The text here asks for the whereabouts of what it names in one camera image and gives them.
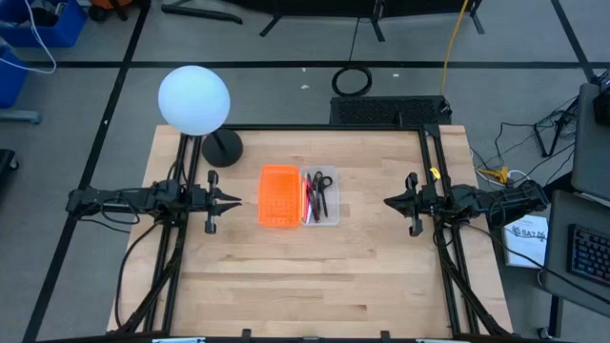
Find white printed booklet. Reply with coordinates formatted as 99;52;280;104
503;213;549;269

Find yellow cable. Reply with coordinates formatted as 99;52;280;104
440;0;471;95

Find tangle of black cables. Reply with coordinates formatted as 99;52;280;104
469;94;580;192

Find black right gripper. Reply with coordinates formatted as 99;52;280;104
383;171;452;238

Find black-handled scissors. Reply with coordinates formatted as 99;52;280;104
312;171;334;219

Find grey desk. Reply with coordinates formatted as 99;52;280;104
540;188;610;306

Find black keyboard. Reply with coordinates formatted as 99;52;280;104
566;223;610;287

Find black perforated panel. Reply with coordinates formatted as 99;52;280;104
329;94;453;126

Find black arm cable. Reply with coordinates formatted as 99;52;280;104
113;221;162;330

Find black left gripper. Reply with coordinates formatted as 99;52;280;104
189;170;243;234

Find black room divider screen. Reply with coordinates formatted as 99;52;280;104
223;0;485;43

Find long black stand foot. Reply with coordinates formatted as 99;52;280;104
160;3;244;25

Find white cable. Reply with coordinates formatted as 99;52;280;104
0;0;57;75

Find small blue plastic bin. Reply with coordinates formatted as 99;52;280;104
0;47;31;109

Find clear plastic supply box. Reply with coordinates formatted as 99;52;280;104
298;165;341;227

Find large blue plastic bin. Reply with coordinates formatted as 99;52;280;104
0;0;89;49

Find black metal table frame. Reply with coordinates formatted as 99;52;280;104
109;122;519;343

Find orange wheeled device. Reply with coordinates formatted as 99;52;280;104
89;0;144;23

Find grey flat panel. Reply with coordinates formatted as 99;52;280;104
570;83;610;201

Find thick pink highlighter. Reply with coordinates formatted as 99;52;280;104
301;176;311;224

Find coiled black cable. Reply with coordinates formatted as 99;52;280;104
331;16;374;98

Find white globe lamp black base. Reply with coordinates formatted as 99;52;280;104
157;65;244;169

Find grey metal base bar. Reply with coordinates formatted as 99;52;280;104
0;110;44;125

